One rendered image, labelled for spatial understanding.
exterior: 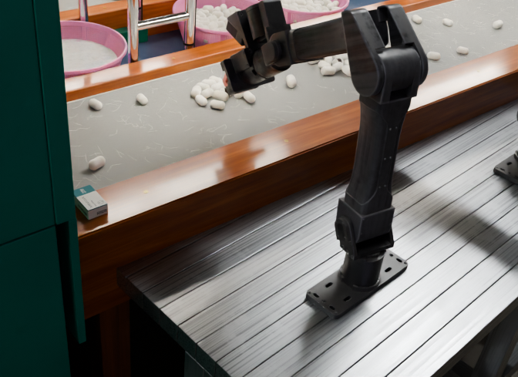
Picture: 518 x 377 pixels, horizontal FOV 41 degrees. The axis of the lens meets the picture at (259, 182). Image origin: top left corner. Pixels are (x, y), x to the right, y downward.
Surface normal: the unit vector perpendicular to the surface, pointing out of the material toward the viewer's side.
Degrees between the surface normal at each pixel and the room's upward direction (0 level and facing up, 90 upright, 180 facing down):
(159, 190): 0
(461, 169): 0
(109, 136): 0
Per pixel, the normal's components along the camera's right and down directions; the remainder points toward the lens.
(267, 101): 0.09, -0.81
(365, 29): 0.34, -0.37
